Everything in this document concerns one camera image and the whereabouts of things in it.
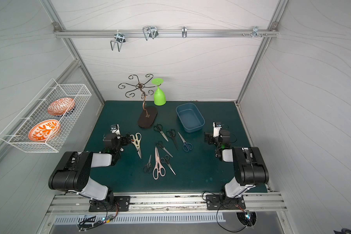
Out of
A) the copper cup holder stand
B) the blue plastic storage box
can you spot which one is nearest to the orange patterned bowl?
the copper cup holder stand

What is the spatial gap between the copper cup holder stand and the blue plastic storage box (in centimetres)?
19

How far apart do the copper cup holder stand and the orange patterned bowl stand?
0.26 m

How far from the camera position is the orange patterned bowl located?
703 millimetres

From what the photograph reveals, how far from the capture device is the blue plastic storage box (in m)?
1.05
